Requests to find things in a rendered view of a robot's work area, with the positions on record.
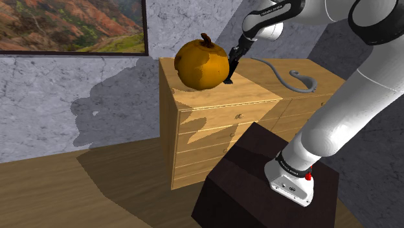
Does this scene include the large orange pumpkin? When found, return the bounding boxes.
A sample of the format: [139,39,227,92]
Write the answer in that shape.
[174,32,230,91]

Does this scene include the wooden chest of drawers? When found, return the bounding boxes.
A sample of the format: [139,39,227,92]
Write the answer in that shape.
[158,56,346,190]

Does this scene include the framed landscape wall picture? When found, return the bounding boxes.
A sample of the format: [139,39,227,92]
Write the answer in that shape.
[0,0,150,57]

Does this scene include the dark brown robot stand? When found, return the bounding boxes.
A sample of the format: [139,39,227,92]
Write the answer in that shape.
[191,121,341,228]

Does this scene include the grey curved hook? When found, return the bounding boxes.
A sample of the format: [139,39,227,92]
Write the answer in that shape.
[251,57,318,94]

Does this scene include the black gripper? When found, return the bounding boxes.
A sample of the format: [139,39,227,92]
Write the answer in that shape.
[222,34,254,86]

